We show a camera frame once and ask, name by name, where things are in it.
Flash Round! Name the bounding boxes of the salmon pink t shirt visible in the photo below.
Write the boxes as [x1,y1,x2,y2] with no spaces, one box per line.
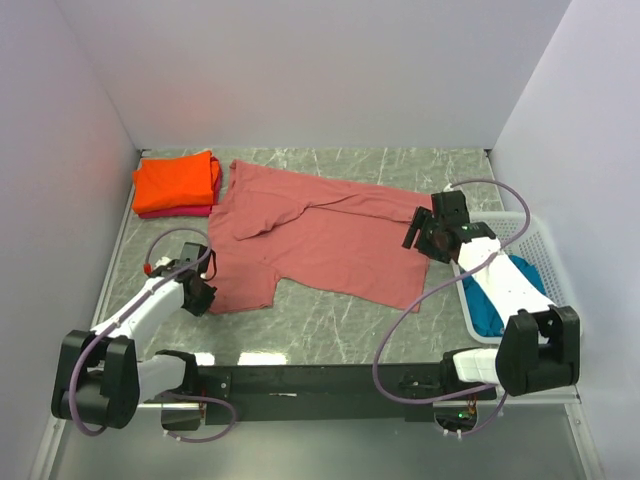
[208,160,431,314]

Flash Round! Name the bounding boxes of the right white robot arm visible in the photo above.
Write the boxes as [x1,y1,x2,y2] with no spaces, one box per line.
[403,191,580,399]

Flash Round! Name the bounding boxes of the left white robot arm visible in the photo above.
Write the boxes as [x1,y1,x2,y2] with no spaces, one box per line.
[51,242,217,436]

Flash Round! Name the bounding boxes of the white plastic basket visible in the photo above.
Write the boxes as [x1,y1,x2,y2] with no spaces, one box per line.
[452,212,577,345]

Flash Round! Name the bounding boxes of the folded magenta t shirt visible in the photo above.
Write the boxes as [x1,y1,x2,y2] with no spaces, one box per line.
[137,155,224,221]

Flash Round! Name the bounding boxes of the blue t shirt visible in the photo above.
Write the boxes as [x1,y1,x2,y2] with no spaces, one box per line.
[462,255,546,338]

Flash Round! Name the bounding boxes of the folded orange t shirt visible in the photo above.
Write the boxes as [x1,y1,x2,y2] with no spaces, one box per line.
[131,151,219,213]

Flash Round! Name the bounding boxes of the black base beam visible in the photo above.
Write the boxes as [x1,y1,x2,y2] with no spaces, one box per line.
[194,361,475,422]

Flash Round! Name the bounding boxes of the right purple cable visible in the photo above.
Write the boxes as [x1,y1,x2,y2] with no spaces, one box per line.
[372,179,532,435]

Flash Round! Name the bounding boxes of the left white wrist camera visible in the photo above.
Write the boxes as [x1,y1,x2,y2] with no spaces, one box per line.
[143,256,175,277]

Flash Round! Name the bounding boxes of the aluminium rail frame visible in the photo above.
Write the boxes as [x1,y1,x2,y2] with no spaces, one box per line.
[29,214,606,480]

